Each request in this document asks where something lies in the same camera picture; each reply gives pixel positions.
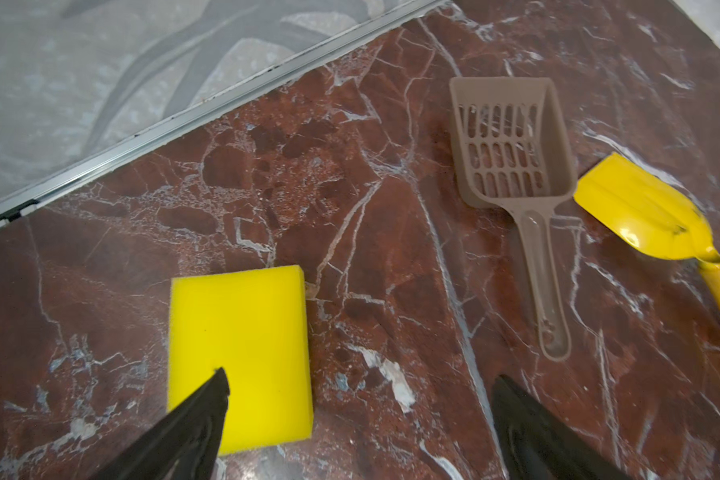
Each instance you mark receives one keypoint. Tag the yellow plastic scoop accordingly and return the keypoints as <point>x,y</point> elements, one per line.
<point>649,215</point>

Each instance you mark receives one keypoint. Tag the aluminium frame profile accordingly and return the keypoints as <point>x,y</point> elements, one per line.
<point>88,86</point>

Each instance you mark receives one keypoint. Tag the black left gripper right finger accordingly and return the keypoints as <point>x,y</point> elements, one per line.
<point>536,445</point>

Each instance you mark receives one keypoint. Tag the brown slotted litter scoop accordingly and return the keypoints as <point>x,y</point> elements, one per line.
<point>511,150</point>

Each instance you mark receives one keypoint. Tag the yellow sponge blue backing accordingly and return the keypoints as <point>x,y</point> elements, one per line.
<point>253,325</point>

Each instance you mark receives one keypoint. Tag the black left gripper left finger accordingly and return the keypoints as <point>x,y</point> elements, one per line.
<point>182,445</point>

